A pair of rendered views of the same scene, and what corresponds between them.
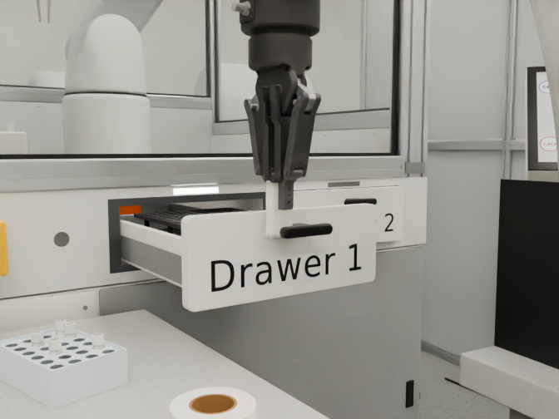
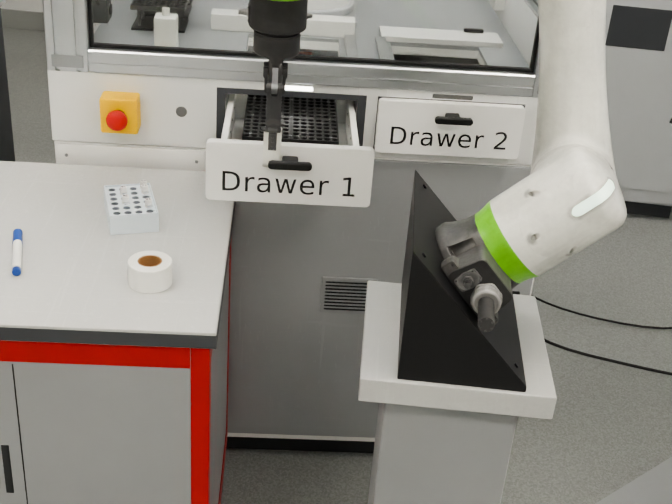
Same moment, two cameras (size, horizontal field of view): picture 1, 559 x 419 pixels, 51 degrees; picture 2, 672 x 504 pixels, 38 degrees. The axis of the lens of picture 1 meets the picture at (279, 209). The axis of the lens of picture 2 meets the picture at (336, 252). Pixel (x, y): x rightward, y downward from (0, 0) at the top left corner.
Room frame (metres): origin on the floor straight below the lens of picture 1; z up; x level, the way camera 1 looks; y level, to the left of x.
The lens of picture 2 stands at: (-0.57, -0.89, 1.59)
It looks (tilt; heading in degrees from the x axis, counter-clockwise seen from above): 29 degrees down; 30
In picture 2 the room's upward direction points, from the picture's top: 5 degrees clockwise
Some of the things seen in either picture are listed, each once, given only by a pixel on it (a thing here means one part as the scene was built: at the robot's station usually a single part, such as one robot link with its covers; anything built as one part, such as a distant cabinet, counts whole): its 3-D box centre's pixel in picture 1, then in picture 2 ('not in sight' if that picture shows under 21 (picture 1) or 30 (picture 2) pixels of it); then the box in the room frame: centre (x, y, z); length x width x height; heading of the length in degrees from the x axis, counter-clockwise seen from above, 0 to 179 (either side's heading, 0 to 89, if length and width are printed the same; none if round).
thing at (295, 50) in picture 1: (279, 76); (276, 57); (0.71, 0.00, 1.09); 0.08 x 0.07 x 0.09; 34
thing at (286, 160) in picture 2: (300, 229); (290, 162); (0.72, -0.03, 0.91); 0.07 x 0.04 x 0.01; 124
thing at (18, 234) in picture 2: not in sight; (17, 251); (0.38, 0.28, 0.77); 0.14 x 0.02 x 0.02; 47
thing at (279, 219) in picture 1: (280, 209); (272, 147); (0.70, 0.00, 0.93); 0.03 x 0.01 x 0.07; 124
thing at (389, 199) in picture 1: (347, 217); (449, 128); (1.13, -0.13, 0.87); 0.29 x 0.02 x 0.11; 124
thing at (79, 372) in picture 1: (59, 362); (130, 208); (0.60, 0.23, 0.78); 0.12 x 0.08 x 0.04; 49
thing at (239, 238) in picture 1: (288, 252); (289, 173); (0.74, -0.01, 0.87); 0.29 x 0.02 x 0.11; 124
